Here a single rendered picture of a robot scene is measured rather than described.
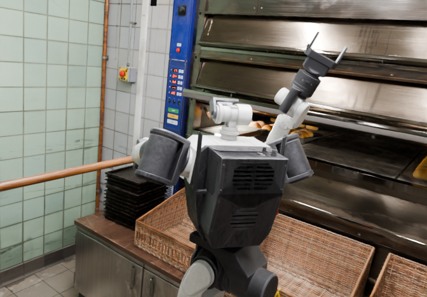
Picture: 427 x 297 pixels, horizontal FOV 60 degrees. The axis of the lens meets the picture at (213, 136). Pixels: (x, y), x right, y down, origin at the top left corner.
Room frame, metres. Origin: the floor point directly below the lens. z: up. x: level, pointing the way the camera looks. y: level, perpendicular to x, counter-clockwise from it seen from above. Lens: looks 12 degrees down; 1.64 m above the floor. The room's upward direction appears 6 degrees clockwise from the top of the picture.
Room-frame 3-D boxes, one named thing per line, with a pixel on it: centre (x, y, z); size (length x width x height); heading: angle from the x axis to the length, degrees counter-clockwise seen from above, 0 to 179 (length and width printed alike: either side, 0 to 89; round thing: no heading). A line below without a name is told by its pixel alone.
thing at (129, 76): (2.63, 0.65, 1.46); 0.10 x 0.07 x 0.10; 55
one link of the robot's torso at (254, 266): (1.09, -0.11, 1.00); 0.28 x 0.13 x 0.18; 55
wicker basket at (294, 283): (1.59, -0.46, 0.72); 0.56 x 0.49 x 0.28; 56
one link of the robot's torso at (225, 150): (1.09, -0.07, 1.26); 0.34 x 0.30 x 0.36; 110
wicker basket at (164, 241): (1.92, 0.01, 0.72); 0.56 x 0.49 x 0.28; 55
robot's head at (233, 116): (1.15, -0.05, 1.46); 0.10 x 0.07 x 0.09; 110
